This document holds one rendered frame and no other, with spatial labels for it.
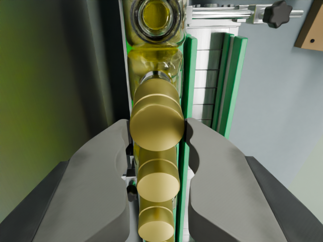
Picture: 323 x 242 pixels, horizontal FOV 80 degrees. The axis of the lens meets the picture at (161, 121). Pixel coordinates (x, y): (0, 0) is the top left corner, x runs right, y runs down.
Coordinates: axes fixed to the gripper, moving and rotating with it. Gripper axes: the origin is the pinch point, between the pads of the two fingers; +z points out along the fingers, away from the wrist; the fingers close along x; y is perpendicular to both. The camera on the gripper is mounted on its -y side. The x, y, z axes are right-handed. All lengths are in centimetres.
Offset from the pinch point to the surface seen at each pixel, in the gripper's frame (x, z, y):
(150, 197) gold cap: -0.7, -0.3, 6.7
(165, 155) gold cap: 0.6, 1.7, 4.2
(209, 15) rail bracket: 7.6, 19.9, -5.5
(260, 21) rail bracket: 14.6, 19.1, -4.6
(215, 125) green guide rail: 12.5, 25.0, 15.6
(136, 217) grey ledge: -7, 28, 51
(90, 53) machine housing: -15.2, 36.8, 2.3
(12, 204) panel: -12.1, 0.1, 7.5
